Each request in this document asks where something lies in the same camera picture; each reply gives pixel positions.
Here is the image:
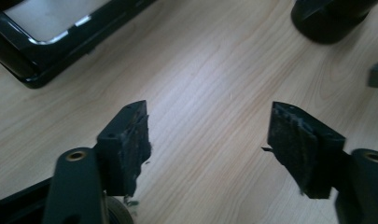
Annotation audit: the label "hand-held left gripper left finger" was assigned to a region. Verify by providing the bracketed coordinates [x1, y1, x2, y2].
[95, 100, 153, 198]

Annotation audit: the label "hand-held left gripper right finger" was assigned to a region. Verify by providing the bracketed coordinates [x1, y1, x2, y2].
[266, 101, 353, 200]

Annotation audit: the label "red and black shoe rack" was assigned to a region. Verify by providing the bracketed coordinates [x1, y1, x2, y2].
[0, 0, 158, 90]

